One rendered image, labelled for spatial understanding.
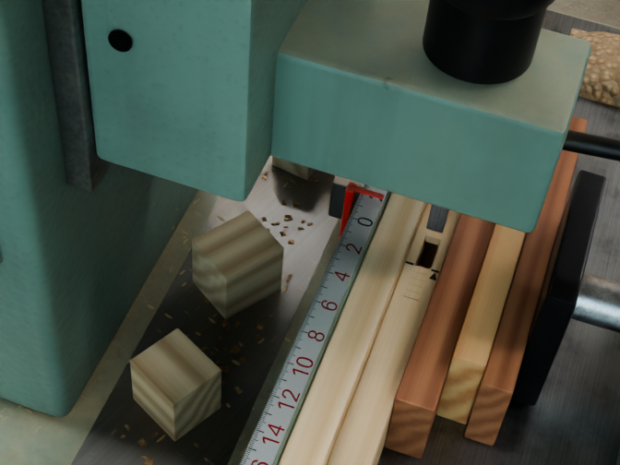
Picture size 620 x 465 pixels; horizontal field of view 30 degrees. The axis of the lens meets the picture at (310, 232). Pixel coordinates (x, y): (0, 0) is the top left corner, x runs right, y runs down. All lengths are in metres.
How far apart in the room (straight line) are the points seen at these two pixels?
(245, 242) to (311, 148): 0.19
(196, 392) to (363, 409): 0.15
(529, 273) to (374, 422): 0.12
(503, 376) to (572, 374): 0.08
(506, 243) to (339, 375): 0.12
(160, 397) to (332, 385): 0.16
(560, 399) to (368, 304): 0.12
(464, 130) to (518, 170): 0.03
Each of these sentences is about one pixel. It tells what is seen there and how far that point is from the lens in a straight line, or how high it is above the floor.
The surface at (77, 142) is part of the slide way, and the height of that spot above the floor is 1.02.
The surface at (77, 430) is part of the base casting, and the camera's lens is 0.72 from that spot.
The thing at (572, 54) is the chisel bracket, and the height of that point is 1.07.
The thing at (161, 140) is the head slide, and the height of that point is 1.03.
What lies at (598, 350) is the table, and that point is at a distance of 0.66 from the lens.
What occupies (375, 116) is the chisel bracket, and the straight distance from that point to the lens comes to 0.53.
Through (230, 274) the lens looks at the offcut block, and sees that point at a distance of 0.72.
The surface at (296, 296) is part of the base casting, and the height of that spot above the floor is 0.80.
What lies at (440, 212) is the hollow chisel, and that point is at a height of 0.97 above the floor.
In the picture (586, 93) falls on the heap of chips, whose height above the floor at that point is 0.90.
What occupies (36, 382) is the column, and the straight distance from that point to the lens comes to 0.69.
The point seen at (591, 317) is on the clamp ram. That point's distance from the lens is 0.60.
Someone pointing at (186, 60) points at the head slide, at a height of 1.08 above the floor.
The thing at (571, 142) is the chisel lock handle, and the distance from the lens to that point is 0.56.
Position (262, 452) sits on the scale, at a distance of 0.52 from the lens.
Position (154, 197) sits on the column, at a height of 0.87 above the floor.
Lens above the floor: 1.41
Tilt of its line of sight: 49 degrees down
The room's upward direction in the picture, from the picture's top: 6 degrees clockwise
